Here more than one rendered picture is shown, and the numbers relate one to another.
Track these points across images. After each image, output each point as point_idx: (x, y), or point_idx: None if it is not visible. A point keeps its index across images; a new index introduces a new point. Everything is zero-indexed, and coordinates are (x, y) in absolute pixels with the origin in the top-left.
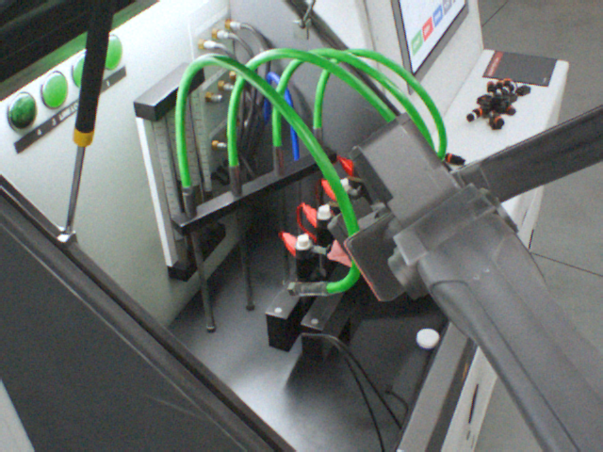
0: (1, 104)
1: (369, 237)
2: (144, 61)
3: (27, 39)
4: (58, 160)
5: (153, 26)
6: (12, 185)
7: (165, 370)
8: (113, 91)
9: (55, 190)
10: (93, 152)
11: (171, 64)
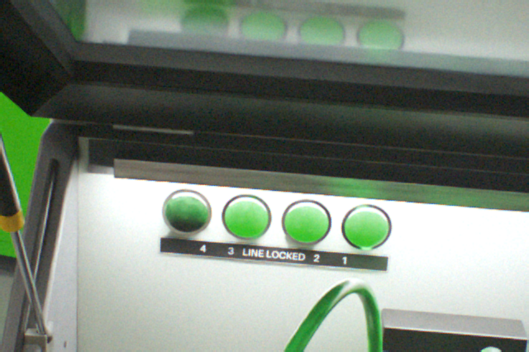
0: (164, 188)
1: None
2: (432, 273)
3: (246, 146)
4: (218, 297)
5: (473, 240)
6: (54, 252)
7: None
8: (351, 276)
9: (196, 325)
10: (280, 324)
11: (492, 308)
